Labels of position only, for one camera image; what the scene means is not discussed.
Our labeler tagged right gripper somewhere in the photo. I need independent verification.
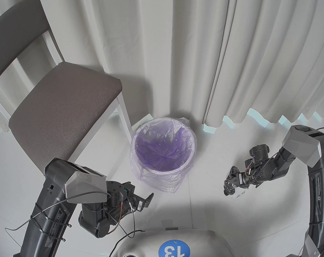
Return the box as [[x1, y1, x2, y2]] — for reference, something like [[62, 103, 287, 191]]
[[229, 170, 259, 187]]

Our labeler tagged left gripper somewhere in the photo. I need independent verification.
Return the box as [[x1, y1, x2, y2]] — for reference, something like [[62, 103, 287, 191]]
[[125, 193, 154, 215]]

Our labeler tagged grey padded white chair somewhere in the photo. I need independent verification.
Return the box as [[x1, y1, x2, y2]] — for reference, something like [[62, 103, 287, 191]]
[[0, 0, 133, 176]]

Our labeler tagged white trash bin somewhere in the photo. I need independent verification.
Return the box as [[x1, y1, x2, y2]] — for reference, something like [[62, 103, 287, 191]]
[[131, 118, 198, 183]]

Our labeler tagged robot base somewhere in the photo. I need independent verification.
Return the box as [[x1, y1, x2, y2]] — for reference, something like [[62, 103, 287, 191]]
[[110, 220, 233, 257]]

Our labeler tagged black plastic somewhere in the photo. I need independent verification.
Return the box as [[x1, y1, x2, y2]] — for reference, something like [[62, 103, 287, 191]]
[[223, 165, 249, 196]]

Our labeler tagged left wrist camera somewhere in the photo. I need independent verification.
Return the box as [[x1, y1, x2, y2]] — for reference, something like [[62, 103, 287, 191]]
[[123, 182, 136, 197]]

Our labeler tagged purple plastic bag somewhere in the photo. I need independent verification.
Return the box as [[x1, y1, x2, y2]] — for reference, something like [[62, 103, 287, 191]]
[[129, 117, 198, 195]]

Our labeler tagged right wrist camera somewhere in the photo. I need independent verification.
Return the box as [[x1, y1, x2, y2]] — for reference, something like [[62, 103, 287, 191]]
[[244, 157, 257, 171]]

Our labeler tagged white curtain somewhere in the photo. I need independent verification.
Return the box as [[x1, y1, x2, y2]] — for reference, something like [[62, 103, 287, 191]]
[[0, 0, 239, 128], [202, 0, 324, 132]]

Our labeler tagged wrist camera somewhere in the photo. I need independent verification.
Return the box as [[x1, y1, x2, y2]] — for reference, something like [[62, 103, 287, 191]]
[[244, 157, 257, 171], [123, 182, 136, 197]]

